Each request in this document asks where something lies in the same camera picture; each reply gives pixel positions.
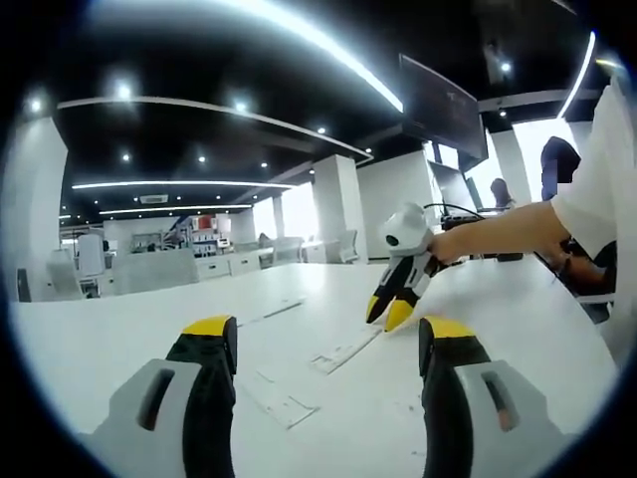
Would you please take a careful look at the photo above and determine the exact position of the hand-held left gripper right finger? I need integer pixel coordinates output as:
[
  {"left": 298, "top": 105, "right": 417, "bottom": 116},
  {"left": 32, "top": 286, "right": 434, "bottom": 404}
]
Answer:
[{"left": 417, "top": 316, "right": 566, "bottom": 478}]

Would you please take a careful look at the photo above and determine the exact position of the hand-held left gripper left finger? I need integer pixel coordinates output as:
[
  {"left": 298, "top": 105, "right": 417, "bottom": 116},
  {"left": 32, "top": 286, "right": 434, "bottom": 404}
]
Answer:
[{"left": 74, "top": 314, "right": 239, "bottom": 478}]

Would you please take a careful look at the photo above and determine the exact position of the white socket holder cover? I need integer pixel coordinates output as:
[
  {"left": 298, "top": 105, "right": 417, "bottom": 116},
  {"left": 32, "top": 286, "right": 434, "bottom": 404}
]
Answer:
[{"left": 310, "top": 324, "right": 385, "bottom": 375}]

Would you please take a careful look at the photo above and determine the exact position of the white slotted socket holder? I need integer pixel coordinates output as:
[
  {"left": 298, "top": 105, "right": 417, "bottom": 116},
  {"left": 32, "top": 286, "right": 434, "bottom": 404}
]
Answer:
[{"left": 254, "top": 366, "right": 320, "bottom": 430}]

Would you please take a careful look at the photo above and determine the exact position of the person's right hand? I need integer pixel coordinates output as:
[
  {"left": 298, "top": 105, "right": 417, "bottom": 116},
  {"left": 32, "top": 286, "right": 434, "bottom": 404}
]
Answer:
[{"left": 427, "top": 229, "right": 469, "bottom": 268}]

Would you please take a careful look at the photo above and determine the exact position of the dark desk monitor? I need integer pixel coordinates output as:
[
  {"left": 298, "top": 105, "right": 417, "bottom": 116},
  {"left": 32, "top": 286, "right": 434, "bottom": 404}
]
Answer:
[{"left": 427, "top": 159, "right": 474, "bottom": 213}]

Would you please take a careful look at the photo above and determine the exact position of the white office chair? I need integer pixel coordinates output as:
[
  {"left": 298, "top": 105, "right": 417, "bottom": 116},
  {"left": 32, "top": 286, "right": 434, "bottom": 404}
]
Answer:
[
  {"left": 47, "top": 248, "right": 84, "bottom": 303},
  {"left": 271, "top": 237, "right": 305, "bottom": 265},
  {"left": 337, "top": 229, "right": 360, "bottom": 264}
]

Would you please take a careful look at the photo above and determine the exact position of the long white plastic strip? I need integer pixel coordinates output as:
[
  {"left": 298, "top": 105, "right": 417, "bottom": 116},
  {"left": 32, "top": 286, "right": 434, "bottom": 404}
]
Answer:
[{"left": 237, "top": 297, "right": 308, "bottom": 328}]

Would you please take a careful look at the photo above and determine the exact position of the hanging dark monitor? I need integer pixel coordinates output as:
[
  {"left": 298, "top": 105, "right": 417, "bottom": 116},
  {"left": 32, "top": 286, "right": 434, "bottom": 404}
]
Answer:
[{"left": 398, "top": 53, "right": 490, "bottom": 163}]

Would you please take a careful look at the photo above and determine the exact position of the white counter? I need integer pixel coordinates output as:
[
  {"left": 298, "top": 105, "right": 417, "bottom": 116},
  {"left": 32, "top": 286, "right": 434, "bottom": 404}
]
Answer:
[{"left": 112, "top": 247, "right": 198, "bottom": 295}]

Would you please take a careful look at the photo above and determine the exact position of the display shelf with boxes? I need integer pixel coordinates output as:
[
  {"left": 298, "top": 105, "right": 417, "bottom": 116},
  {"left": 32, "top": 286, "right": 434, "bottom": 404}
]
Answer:
[{"left": 191, "top": 213, "right": 235, "bottom": 258}]

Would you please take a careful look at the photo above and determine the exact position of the white tall appliance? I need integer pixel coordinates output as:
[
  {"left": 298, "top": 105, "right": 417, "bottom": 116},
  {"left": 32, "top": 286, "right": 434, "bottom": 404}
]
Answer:
[{"left": 77, "top": 233, "right": 106, "bottom": 278}]

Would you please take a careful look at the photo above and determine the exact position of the long ceiling light strip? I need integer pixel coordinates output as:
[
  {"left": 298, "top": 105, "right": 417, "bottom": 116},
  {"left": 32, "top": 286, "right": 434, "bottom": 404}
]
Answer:
[{"left": 99, "top": 0, "right": 405, "bottom": 114}]

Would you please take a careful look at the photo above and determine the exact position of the person in white shirt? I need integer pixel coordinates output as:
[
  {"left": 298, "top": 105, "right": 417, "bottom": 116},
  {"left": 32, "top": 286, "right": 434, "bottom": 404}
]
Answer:
[{"left": 550, "top": 74, "right": 637, "bottom": 359}]

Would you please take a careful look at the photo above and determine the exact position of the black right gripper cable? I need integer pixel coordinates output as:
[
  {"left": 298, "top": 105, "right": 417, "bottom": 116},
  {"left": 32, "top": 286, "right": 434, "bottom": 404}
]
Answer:
[{"left": 422, "top": 201, "right": 499, "bottom": 221}]

